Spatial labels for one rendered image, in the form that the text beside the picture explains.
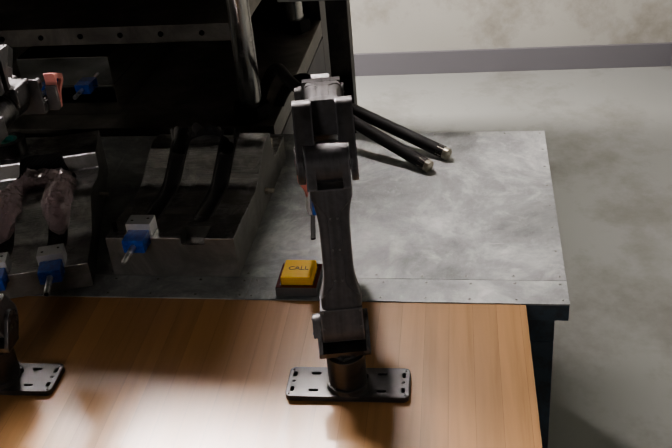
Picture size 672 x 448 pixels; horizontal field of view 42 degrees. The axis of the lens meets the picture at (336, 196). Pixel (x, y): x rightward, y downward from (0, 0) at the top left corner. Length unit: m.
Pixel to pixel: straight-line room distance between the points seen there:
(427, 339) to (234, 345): 0.34
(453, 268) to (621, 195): 1.92
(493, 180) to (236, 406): 0.85
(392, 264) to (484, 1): 2.94
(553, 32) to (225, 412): 3.47
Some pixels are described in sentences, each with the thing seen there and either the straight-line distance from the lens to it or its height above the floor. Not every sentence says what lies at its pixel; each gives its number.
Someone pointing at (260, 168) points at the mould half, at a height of 0.90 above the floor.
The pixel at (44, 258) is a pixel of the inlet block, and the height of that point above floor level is 0.88.
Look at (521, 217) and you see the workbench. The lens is 1.88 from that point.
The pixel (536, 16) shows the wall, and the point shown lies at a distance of 4.60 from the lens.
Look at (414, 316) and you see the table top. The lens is 1.61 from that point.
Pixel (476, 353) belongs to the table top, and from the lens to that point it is 1.53.
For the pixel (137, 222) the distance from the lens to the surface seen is 1.77.
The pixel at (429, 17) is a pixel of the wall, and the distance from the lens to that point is 4.58.
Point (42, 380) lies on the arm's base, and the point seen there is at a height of 0.81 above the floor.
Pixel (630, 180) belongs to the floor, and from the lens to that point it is 3.69.
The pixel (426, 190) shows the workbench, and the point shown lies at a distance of 1.98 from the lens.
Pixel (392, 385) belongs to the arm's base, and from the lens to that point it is 1.46.
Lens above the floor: 1.79
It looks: 30 degrees down
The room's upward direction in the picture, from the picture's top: 5 degrees counter-clockwise
